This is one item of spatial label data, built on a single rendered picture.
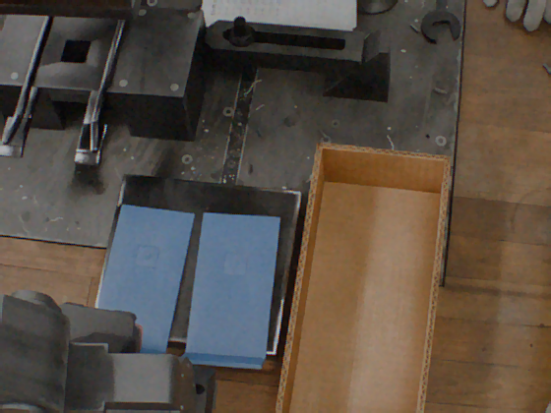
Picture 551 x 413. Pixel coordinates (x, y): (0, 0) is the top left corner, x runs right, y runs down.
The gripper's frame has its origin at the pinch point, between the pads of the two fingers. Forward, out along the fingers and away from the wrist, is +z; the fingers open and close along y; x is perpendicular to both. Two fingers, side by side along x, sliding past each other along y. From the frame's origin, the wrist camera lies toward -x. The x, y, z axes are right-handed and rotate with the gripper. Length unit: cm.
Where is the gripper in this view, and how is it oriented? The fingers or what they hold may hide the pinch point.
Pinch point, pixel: (118, 351)
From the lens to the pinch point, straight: 102.9
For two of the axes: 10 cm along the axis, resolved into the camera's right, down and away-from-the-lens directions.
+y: 1.2, -9.9, -0.8
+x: -9.8, -1.3, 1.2
